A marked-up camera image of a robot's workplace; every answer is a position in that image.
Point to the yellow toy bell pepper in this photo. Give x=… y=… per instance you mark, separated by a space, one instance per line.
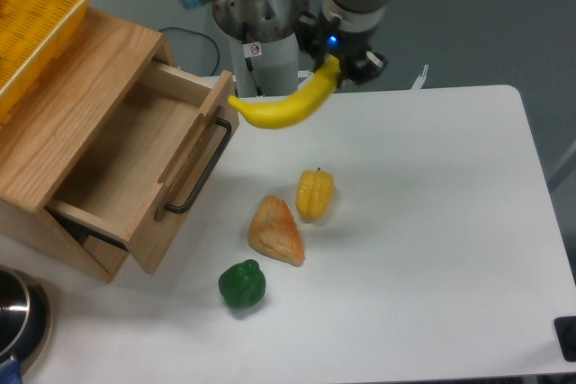
x=314 y=194

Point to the open wooden top drawer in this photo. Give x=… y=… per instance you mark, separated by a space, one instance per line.
x=135 y=182

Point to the green toy bell pepper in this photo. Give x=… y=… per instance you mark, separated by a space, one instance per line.
x=243 y=285

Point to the black device at table edge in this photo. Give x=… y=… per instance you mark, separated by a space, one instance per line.
x=565 y=328

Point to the wooden drawer cabinet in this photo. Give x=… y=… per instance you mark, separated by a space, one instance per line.
x=53 y=124

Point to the yellow toy banana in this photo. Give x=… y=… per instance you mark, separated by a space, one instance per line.
x=295 y=107

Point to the yellow plastic basket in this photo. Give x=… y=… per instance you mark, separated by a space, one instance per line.
x=33 y=33

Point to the blue object at corner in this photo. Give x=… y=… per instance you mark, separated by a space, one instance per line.
x=10 y=371

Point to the orange toy bread wedge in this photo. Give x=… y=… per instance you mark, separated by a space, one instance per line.
x=273 y=232

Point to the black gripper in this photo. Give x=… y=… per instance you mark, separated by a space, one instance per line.
x=319 y=37

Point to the white table mounting bracket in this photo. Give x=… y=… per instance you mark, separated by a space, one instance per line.
x=421 y=78

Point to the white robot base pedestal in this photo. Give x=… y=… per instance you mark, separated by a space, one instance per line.
x=262 y=43

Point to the steel pot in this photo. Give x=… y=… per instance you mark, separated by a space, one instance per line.
x=26 y=319

